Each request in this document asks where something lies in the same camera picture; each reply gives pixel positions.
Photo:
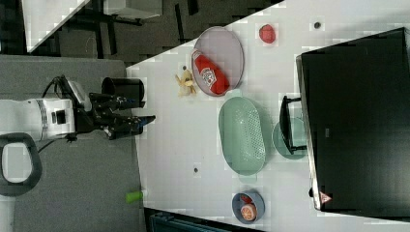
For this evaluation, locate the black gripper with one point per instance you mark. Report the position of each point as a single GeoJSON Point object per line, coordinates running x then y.
{"type": "Point", "coordinates": [101, 116]}

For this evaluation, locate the green oval strainer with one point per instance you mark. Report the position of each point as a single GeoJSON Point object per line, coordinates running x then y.
{"type": "Point", "coordinates": [241, 136]}

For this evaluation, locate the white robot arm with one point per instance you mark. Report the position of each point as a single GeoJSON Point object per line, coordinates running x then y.
{"type": "Point", "coordinates": [51, 119]}

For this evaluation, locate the black cylinder container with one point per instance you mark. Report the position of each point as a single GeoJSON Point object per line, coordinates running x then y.
{"type": "Point", "coordinates": [131, 88]}

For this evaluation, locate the yellow toy banana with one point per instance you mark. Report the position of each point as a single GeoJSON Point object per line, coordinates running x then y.
{"type": "Point", "coordinates": [186, 83]}

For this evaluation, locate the green cylinder object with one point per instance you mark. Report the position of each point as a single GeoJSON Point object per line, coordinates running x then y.
{"type": "Point", "coordinates": [134, 196]}

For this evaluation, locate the red ketchup bottle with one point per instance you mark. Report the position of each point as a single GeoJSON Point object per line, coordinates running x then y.
{"type": "Point", "coordinates": [211, 78]}

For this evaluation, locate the grey round plate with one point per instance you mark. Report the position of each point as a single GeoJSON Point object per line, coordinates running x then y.
{"type": "Point", "coordinates": [225, 51]}

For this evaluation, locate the small red toy in bowl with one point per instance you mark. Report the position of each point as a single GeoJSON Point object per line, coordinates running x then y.
{"type": "Point", "coordinates": [246, 199]}

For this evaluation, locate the blue bowl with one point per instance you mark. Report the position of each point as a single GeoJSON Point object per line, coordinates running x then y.
{"type": "Point", "coordinates": [238, 203]}

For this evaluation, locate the orange slice toy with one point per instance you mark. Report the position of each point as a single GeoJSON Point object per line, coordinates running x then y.
{"type": "Point", "coordinates": [249, 212]}

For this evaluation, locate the red toy strawberry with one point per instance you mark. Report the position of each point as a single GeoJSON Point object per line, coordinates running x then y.
{"type": "Point", "coordinates": [267, 34]}

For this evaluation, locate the green cup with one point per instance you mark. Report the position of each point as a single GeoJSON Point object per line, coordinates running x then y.
{"type": "Point", "coordinates": [290, 140]}

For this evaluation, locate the black toaster oven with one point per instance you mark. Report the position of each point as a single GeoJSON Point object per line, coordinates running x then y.
{"type": "Point", "coordinates": [356, 108]}

